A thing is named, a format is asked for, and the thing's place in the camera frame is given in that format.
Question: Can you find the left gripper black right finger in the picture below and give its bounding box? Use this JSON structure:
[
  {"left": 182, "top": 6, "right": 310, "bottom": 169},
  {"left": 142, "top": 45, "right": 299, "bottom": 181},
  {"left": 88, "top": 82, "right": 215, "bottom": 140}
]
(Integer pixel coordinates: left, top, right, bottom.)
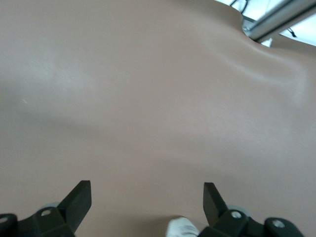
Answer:
[{"left": 197, "top": 182, "right": 303, "bottom": 237}]

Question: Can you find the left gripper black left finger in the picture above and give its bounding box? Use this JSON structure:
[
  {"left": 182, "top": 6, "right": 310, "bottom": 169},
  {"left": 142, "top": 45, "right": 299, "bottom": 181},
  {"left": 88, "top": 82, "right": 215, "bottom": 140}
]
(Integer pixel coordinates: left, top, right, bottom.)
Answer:
[{"left": 0, "top": 180, "right": 92, "bottom": 237}]

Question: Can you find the white blue tennis ball can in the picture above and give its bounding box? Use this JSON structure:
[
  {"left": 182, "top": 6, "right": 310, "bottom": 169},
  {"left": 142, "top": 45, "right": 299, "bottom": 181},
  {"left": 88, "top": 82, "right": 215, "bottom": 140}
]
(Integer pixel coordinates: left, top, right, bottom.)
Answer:
[{"left": 167, "top": 215, "right": 199, "bottom": 237}]

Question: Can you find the brown table mat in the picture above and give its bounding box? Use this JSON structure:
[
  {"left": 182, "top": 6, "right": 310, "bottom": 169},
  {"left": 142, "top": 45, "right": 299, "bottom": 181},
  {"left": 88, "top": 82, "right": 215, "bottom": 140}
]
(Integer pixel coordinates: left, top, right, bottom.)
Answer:
[{"left": 0, "top": 0, "right": 316, "bottom": 237}]

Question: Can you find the aluminium camera post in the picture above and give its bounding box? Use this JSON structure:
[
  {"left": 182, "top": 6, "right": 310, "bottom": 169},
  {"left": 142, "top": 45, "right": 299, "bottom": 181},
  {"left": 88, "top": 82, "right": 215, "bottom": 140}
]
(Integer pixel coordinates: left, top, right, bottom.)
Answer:
[{"left": 246, "top": 0, "right": 316, "bottom": 41}]

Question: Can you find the black floor cable bundle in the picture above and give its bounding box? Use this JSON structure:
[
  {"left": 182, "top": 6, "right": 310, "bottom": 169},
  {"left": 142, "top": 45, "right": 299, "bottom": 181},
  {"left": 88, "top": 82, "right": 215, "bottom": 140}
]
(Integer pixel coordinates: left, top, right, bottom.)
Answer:
[{"left": 230, "top": 0, "right": 249, "bottom": 13}]

